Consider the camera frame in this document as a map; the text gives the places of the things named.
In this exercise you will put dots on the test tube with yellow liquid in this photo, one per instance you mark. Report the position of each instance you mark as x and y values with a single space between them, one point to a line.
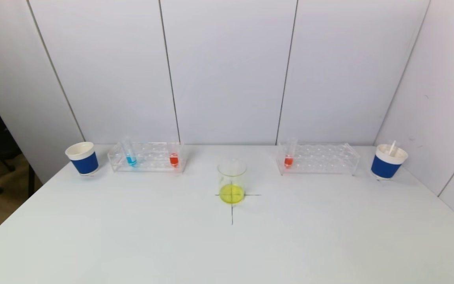
391 146

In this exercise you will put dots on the clear glass beaker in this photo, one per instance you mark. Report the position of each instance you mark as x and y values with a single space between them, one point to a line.
232 193

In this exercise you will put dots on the test tube with red liquid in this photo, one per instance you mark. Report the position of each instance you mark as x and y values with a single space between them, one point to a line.
288 161
173 159

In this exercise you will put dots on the clear acrylic test tube rack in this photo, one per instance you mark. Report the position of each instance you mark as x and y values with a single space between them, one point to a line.
321 159
152 159

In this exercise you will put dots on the test tube with blue liquid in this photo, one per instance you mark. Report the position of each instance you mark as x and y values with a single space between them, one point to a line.
131 160

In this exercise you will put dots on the blue and white paper cup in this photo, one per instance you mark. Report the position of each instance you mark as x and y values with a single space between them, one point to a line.
385 166
85 162

